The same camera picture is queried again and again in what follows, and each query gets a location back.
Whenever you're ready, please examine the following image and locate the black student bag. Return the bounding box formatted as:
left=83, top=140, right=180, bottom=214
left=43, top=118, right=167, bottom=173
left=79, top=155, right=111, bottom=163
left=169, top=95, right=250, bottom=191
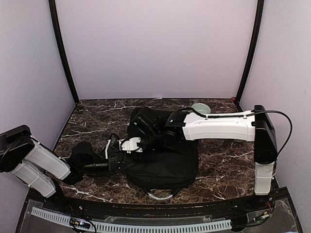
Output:
left=125, top=107, right=199, bottom=195

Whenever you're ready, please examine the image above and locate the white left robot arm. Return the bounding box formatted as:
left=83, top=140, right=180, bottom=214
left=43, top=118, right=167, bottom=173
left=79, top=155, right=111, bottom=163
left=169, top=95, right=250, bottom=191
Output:
left=0, top=125, right=125, bottom=212

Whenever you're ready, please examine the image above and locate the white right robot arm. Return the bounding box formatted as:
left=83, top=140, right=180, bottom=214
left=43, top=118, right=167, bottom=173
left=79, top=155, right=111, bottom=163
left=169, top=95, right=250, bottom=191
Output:
left=133, top=105, right=286, bottom=211

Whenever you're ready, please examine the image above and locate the pale green ceramic bowl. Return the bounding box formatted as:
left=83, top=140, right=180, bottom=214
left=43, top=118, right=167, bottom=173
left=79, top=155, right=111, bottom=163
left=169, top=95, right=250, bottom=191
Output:
left=191, top=103, right=211, bottom=114

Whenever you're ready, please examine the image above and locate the small circuit board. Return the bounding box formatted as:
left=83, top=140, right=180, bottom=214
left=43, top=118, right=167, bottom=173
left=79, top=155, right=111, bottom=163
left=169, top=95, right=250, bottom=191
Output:
left=69, top=218, right=91, bottom=229

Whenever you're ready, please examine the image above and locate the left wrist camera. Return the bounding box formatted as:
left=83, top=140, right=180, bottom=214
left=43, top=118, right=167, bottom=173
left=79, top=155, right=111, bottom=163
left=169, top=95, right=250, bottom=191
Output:
left=104, top=139, right=120, bottom=159

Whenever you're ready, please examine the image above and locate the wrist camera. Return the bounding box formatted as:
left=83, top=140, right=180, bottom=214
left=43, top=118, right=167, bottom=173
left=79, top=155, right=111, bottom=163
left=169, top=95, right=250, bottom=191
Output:
left=119, top=137, right=143, bottom=153
left=104, top=139, right=120, bottom=159

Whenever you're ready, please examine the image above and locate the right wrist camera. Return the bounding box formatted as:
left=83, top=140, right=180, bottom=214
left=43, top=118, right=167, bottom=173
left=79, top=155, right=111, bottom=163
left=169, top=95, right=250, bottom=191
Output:
left=119, top=137, right=143, bottom=153

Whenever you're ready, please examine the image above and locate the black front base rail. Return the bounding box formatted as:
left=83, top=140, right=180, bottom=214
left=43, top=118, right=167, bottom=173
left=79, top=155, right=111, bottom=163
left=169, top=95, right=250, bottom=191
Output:
left=28, top=188, right=295, bottom=223

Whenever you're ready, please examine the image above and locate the white slotted cable duct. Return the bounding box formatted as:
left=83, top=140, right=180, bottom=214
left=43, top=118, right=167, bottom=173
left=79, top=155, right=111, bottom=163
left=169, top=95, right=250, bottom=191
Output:
left=31, top=207, right=232, bottom=233

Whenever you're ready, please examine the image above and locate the right black corner post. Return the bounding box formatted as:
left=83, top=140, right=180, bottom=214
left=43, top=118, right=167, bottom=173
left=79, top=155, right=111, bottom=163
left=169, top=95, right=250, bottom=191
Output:
left=235, top=0, right=265, bottom=103

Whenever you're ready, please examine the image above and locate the black corner post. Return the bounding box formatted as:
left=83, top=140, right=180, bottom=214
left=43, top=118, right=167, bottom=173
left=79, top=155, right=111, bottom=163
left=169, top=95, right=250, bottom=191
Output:
left=235, top=0, right=265, bottom=103
left=48, top=0, right=80, bottom=105

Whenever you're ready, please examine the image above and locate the left black corner post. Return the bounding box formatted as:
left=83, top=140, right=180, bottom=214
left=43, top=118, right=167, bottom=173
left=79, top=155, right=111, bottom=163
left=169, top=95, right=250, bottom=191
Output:
left=48, top=0, right=80, bottom=105

